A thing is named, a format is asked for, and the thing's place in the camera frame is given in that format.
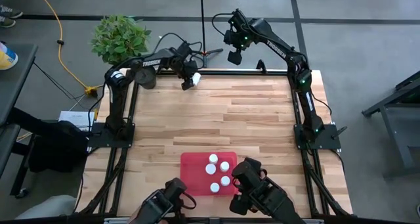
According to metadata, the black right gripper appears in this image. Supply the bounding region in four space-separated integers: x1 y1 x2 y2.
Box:
223 9 255 66

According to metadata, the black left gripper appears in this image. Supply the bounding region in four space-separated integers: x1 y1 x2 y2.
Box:
178 58 200 91

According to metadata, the pink-red translucent plastic basket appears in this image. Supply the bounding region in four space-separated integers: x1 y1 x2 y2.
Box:
179 151 239 197

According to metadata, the black clamp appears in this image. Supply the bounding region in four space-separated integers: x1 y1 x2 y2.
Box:
255 58 268 74

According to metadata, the black plant pot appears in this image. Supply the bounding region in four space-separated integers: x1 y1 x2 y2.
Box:
134 65 158 90

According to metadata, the black tripod stand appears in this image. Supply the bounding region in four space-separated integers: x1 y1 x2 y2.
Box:
188 0 224 69

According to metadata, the green leafy plant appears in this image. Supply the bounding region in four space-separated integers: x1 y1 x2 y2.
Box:
90 14 152 66

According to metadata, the white paper sheet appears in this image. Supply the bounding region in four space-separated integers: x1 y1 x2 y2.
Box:
58 110 96 132

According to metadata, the black bag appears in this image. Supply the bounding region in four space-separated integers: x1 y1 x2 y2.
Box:
28 120 89 172

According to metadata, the black metal table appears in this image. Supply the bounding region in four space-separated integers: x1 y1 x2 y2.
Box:
362 71 420 181

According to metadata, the black side table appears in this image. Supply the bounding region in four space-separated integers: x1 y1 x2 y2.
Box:
0 43 39 126

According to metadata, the yellow and blue container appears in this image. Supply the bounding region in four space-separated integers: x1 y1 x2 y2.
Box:
0 41 19 70

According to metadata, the person's leg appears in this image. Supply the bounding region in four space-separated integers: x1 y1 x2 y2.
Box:
14 194 77 220

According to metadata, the person's shoe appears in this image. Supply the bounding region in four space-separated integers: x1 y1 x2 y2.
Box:
0 15 16 28
0 4 24 20

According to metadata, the black aluminium table frame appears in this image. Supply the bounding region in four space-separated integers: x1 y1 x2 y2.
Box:
78 69 354 218

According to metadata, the yellow extension cable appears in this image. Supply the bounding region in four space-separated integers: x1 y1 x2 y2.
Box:
33 0 104 97

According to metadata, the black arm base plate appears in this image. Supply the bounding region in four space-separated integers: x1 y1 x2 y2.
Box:
87 122 136 148
294 123 342 150

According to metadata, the thin black floor cable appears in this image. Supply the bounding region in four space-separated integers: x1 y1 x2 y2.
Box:
32 62 99 102

